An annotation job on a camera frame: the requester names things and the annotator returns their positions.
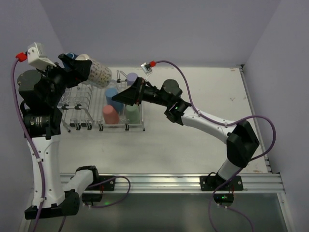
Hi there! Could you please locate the dark blue ceramic mug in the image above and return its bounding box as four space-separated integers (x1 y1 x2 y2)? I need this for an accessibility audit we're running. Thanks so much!
62 52 78 68

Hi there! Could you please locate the green plastic cup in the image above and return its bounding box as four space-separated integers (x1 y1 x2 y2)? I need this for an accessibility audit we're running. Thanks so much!
125 104 140 124

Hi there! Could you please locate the floral white mug orange inside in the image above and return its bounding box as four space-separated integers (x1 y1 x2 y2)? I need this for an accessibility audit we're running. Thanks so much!
76 54 112 88

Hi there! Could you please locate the pink plastic cup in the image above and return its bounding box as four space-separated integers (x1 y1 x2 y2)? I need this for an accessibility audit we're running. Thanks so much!
102 105 120 125

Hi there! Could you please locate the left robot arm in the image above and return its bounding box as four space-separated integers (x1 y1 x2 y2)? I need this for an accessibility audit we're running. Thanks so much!
17 54 99 220

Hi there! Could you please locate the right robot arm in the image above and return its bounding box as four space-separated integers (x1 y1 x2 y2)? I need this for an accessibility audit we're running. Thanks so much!
112 77 260 190

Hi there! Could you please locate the purple plastic cup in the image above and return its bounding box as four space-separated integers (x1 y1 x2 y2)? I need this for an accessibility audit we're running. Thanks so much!
126 72 138 86

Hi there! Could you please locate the blue plastic cup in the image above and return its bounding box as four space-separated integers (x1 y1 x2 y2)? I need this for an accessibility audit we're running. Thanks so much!
105 87 124 113

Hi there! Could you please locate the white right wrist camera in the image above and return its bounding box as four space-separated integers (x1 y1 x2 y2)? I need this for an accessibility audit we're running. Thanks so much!
140 62 153 81

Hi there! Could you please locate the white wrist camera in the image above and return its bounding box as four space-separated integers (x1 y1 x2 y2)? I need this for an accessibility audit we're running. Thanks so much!
27 42 56 71
140 62 153 81

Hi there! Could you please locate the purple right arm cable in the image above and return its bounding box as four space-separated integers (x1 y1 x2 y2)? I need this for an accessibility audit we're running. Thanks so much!
149 60 276 194

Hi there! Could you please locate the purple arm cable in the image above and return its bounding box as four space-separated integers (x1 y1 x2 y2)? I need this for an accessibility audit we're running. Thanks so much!
11 52 66 232
149 60 276 194

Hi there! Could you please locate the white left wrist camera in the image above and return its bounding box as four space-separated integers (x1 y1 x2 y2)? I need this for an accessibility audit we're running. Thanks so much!
27 42 56 71

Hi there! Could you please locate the silver wire dish rack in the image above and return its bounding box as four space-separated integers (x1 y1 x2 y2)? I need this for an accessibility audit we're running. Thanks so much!
58 69 145 132

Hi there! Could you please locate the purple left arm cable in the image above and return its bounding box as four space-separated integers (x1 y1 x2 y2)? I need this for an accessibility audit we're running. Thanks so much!
11 52 66 232

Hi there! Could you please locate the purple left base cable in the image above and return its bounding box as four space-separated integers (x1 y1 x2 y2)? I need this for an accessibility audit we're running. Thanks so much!
82 176 131 209

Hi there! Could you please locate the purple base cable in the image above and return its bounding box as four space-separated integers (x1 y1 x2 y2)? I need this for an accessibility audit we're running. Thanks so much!
208 186 254 232
82 176 131 209

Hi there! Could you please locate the aluminium mounting rail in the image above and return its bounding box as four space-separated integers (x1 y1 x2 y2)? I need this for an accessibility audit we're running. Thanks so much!
60 173 287 194

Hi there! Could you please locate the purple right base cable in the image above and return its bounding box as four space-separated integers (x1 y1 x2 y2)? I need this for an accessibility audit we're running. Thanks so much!
208 186 254 232

